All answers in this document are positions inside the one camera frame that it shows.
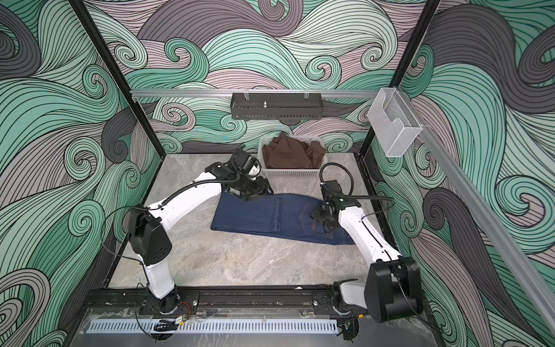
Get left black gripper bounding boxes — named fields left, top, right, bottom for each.
left=234, top=176, right=274, bottom=202

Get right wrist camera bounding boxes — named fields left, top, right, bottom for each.
left=321, top=180, right=343, bottom=201

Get aluminium rail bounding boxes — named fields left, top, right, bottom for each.
left=399, top=91, right=554, bottom=333
left=130, top=88, right=379, bottom=99

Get black perforated metal tray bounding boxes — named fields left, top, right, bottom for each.
left=230, top=92, right=324, bottom=120

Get white plastic laundry basket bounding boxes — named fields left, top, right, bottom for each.
left=257, top=135, right=328, bottom=178

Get white slotted cable duct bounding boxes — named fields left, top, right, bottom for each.
left=85, top=318, right=338, bottom=335

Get clear plastic wall bin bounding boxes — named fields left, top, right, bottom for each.
left=367, top=88, right=422, bottom=158

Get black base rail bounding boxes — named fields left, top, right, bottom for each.
left=82, top=285, right=428, bottom=317

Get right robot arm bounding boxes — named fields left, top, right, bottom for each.
left=311, top=163, right=423, bottom=322

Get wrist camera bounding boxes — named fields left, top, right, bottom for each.
left=234, top=149, right=261, bottom=177
left=321, top=180, right=343, bottom=201

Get aluminium rail back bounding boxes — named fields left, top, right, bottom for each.
left=130, top=88, right=379, bottom=99

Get aluminium rail right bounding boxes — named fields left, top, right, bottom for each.
left=399, top=91, right=554, bottom=333

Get blue denim trousers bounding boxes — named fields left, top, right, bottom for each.
left=210, top=193, right=354, bottom=246

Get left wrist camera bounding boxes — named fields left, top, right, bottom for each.
left=234, top=149, right=261, bottom=177

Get brown trousers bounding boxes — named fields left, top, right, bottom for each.
left=262, top=133, right=327, bottom=169

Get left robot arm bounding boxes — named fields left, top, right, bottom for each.
left=127, top=149, right=273, bottom=315

